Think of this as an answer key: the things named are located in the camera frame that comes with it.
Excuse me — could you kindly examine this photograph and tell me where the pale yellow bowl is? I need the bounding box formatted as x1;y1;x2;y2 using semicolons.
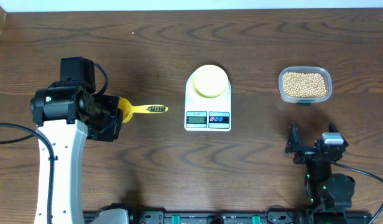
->
191;65;229;98

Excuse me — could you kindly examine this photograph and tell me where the yellow measuring scoop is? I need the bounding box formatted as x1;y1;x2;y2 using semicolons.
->
118;97;168;123

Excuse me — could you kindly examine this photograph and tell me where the white digital kitchen scale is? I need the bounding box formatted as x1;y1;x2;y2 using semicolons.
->
183;75;232;132

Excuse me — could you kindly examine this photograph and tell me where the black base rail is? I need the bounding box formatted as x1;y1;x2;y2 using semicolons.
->
129;209;371;224

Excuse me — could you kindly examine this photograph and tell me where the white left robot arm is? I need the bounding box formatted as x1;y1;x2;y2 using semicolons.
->
30;81;125;223

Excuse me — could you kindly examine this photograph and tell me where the clear plastic container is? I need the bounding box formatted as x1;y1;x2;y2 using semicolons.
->
278;66;333;104

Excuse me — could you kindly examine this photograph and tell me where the soybeans pile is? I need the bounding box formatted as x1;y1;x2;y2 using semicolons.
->
282;72;328;98

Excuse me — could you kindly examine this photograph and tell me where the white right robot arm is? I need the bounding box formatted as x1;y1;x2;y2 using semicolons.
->
285;123;356;223

